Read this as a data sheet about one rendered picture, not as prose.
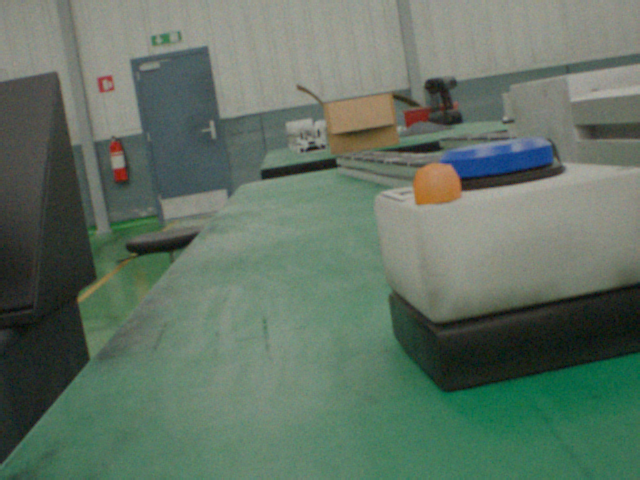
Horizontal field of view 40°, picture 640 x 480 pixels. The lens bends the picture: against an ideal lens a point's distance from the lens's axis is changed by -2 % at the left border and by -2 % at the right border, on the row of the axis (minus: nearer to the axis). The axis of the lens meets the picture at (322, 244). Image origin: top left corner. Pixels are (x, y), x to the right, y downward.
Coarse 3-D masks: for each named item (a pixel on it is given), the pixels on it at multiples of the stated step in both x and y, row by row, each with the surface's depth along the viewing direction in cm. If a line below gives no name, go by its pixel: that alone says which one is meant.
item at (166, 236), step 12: (180, 228) 369; (192, 228) 362; (132, 240) 350; (144, 240) 343; (156, 240) 340; (168, 240) 340; (180, 240) 341; (192, 240) 344; (132, 252) 347; (144, 252) 343; (156, 252) 350; (168, 252) 357
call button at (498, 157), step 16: (480, 144) 31; (496, 144) 30; (512, 144) 30; (528, 144) 30; (544, 144) 30; (448, 160) 31; (464, 160) 30; (480, 160) 30; (496, 160) 30; (512, 160) 29; (528, 160) 30; (544, 160) 30; (464, 176) 30; (480, 176) 31
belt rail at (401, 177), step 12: (348, 168) 151; (360, 168) 139; (372, 168) 124; (384, 168) 115; (396, 168) 107; (408, 168) 100; (372, 180) 125; (384, 180) 116; (396, 180) 108; (408, 180) 104
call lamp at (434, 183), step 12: (420, 168) 28; (432, 168) 28; (444, 168) 28; (420, 180) 28; (432, 180) 28; (444, 180) 28; (456, 180) 28; (420, 192) 28; (432, 192) 28; (444, 192) 28; (456, 192) 28; (420, 204) 28
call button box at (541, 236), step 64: (384, 192) 34; (512, 192) 28; (576, 192) 28; (384, 256) 34; (448, 256) 28; (512, 256) 28; (576, 256) 28; (448, 320) 28; (512, 320) 28; (576, 320) 28; (448, 384) 28
